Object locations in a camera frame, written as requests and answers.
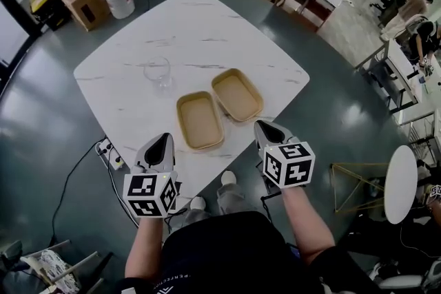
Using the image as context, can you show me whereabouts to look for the white marble table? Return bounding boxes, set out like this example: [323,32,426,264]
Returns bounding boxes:
[72,0,310,208]

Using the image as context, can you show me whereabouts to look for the person's right white shoe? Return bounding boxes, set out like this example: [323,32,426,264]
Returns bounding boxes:
[220,169,238,186]

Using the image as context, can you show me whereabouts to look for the tan paper tray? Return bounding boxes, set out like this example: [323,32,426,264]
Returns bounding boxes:
[210,67,265,123]
[176,90,225,151]

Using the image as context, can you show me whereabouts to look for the person's white shoe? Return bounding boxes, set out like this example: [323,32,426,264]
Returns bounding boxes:
[189,195,207,211]
[220,169,238,186]

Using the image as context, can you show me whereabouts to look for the clear glass cup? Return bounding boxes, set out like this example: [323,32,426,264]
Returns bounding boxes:
[143,56,174,91]

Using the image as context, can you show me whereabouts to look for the person's left forearm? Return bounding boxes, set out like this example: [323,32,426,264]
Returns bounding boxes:
[124,215,165,282]

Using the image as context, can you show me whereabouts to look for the white desk with metal legs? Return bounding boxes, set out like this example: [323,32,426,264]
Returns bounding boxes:
[356,39,425,115]

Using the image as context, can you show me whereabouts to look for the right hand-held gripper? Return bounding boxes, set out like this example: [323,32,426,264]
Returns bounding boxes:
[253,119,316,198]

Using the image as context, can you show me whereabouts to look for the person's grey trousers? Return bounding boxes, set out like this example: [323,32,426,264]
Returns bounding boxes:
[181,181,258,228]

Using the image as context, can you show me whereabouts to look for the round white side table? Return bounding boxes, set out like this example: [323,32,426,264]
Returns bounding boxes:
[329,144,419,225]

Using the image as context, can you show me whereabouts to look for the person's black shirt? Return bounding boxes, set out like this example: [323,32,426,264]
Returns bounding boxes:
[115,211,380,294]

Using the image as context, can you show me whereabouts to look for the grey office chair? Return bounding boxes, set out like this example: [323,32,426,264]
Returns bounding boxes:
[367,257,441,294]

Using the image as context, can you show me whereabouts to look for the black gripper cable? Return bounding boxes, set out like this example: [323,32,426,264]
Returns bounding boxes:
[260,194,282,218]
[161,206,189,235]

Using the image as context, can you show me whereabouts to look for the chair with patterned cushion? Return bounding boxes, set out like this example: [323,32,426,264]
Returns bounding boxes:
[0,238,114,294]

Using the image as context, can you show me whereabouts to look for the black floor cable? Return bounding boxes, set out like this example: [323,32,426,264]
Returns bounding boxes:
[50,143,104,245]

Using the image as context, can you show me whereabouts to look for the person's right forearm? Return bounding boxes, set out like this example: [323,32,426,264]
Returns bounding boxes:
[280,185,336,266]

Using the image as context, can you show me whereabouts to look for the black window frame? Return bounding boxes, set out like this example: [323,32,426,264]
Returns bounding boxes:
[0,0,42,45]

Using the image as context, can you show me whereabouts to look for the black bin with yellow bag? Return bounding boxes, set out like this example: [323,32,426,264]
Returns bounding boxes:
[28,0,72,32]

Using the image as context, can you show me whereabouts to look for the person's left white shoe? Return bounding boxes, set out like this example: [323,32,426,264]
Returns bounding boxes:
[189,195,207,211]

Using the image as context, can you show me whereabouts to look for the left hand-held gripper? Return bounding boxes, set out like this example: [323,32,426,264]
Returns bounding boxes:
[123,132,180,219]

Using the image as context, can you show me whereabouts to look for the white power strip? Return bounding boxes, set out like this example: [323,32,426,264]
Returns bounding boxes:
[95,136,125,171]

